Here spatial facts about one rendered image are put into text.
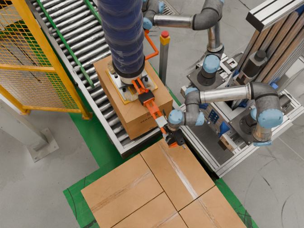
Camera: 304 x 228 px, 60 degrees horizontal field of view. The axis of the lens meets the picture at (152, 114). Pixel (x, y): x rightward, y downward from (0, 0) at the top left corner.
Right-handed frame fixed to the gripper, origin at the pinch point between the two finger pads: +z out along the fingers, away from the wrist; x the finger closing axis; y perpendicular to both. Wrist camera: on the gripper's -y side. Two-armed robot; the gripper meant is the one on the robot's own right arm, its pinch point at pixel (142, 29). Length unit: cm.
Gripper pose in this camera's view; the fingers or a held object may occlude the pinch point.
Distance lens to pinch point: 218.9
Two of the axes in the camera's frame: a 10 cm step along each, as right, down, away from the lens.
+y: 4.9, 8.1, -3.3
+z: 0.1, 3.8, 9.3
